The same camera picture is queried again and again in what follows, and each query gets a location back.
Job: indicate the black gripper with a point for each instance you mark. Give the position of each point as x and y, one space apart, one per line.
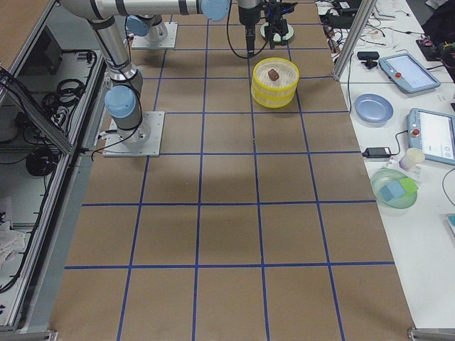
247 13

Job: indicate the brown bun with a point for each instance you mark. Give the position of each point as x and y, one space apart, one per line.
273 75

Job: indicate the yellow steamer basket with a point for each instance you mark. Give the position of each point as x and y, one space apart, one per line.
289 75
269 101

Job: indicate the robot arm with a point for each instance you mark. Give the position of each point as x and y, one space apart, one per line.
123 101
250 13

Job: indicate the light green plate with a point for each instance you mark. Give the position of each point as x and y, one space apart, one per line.
289 32

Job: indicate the black webcam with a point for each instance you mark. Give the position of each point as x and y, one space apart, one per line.
368 58

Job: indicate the blue plate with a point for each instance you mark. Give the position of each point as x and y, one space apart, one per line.
373 109

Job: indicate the teach pendant far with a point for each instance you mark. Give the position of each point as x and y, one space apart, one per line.
407 73

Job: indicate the teach pendant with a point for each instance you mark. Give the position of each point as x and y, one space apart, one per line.
432 133
407 73

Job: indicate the black power brick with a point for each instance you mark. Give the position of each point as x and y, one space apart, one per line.
377 152

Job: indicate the clear green bowl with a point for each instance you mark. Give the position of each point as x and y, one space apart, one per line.
384 176

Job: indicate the paper cup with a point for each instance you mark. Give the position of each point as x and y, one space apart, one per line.
411 158

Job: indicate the teach pendant near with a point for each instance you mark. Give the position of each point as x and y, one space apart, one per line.
432 133

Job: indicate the blue foam cube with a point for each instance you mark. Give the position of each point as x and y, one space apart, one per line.
390 191

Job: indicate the green foam cube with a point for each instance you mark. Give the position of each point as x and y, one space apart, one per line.
409 186

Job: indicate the aluminium frame post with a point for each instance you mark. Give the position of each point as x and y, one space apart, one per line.
359 22

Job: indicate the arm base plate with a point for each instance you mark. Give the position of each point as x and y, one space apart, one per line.
146 141
158 37

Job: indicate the aluminium side frame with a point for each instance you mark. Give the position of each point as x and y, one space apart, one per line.
51 74

